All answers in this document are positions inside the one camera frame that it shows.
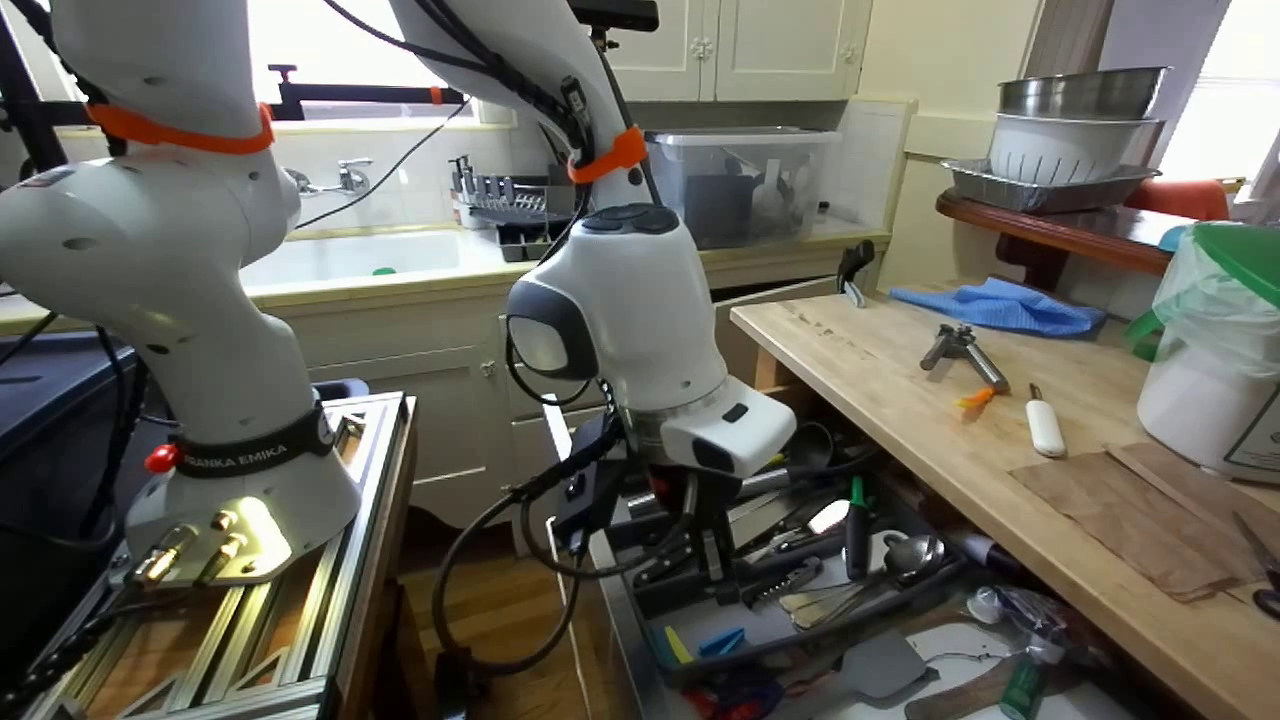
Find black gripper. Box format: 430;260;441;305
638;457;745;593

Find silver drawer with utensils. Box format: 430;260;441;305
538;384;1204;720

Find small yellow utensil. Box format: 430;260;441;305
659;621;700;669

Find blue plastic utensil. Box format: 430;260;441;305
698;625;753;665

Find red plastic utensil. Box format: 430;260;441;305
686;665;786;720

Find black marker green cap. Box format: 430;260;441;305
842;475;878;582

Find wooden kitchen island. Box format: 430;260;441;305
715;288;1280;720

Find metal spoon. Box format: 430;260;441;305
871;529;943;582

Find grey spatula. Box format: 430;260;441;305
837;628;940;713

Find black stand foot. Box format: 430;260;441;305
432;643;492;716

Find white round cap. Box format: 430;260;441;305
964;585;1007;628

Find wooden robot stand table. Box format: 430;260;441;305
333;394;432;720

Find black clamp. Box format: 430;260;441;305
837;235;880;300

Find silver metal can opener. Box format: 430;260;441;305
916;321;1014;398

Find white kitchen base cabinet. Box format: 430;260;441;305
0;218;892;557

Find black compartment tray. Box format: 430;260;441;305
492;214;575;263

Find clear plastic storage bin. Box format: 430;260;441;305
647;125;844;251

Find blue cloth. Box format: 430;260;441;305
890;276;1111;341

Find brown wooden cutting board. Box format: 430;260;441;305
1111;435;1280;535
1007;447;1253;607

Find white kitchen sink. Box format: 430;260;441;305
244;230;517;298

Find round wooden side table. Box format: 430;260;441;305
938;189;1204;292

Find metal baking tray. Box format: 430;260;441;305
948;155;1166;218

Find white bin with green bag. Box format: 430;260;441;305
1134;220;1280;488

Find black boom with orange clamps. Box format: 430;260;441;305
264;59;471;125

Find metal mixing bowl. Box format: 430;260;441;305
997;64;1173;122

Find orange pot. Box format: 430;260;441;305
1134;178;1238;223

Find dark storage box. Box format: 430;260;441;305
0;334;174;672

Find white utensil handle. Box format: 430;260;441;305
802;497;858;539

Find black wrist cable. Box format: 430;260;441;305
432;414;631;675

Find orange handled peeler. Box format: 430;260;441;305
960;381;1007;426

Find green handled tool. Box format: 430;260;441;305
997;658;1049;720

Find white handled knife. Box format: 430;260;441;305
1021;381;1074;461

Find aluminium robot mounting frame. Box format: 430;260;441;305
15;387;412;720

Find black boom cable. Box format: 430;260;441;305
292;112;465;233

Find white wall cabinet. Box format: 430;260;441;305
615;0;878;106

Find black tripod camera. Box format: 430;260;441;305
573;0;666;36

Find black handled scissors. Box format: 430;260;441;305
1232;513;1280;625

